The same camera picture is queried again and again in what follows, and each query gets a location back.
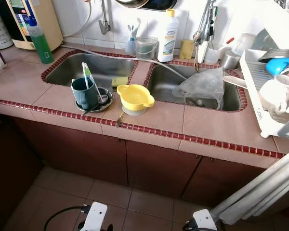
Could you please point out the steel bowl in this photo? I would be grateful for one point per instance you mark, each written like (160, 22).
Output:
(107, 102)

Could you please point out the white straw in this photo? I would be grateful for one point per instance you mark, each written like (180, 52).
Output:
(97, 86)

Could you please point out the teal mug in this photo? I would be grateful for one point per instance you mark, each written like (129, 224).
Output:
(84, 94)

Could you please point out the green white brush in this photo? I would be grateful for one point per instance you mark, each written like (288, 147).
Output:
(87, 72)

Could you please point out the chrome kitchen faucet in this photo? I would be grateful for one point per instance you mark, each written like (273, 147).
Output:
(209, 21)

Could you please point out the white ceramic mug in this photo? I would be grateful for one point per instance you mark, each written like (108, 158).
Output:
(274, 94)

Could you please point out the white dish rack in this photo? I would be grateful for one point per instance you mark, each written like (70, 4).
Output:
(257, 96)

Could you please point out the blue bowl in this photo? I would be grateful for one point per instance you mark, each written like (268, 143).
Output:
(278, 66)

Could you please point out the steel plate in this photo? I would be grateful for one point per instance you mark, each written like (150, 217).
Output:
(279, 54)

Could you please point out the cream plastic drain spout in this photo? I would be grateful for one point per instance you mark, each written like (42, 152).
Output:
(235, 82)

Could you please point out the white pole bundle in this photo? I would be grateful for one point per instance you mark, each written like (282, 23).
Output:
(260, 187)

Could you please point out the steel cup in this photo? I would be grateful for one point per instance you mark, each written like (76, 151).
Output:
(230, 61)

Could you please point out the clear plastic container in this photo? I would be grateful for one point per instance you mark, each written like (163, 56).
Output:
(243, 44)

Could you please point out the clear plastic bag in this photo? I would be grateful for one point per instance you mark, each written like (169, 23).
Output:
(200, 89)

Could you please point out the tan sponge block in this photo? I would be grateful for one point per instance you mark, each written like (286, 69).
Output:
(187, 49)

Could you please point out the steel sink basin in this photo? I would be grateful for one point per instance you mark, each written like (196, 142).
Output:
(101, 67)
(164, 86)

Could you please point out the dark red cabinet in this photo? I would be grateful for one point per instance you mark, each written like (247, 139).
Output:
(159, 163)

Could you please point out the white detergent bottle yellow cap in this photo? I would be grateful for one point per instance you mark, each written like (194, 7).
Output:
(167, 38)

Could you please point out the small steel saucer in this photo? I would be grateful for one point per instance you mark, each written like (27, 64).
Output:
(134, 112)

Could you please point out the clear toothbrush cup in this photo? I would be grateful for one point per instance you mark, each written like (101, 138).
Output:
(130, 46)

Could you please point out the yellow sponge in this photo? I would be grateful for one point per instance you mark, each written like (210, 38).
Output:
(119, 81)

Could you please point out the hanging steel pan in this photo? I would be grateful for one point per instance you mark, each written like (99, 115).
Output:
(149, 4)

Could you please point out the green dish soap bottle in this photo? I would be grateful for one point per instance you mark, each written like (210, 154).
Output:
(41, 48)

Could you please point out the beige water ionizer appliance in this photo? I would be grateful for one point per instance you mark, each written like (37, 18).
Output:
(43, 24)

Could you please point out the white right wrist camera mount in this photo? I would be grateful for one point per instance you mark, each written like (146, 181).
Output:
(204, 221)

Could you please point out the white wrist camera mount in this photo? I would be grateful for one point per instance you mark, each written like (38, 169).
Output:
(95, 217)
(204, 221)

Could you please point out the grey wall tap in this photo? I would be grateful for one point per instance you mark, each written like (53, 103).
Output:
(104, 24)

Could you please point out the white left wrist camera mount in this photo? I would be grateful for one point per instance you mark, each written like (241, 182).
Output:
(95, 217)

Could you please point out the thin beige wall tube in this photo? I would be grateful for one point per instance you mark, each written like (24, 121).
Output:
(88, 14)

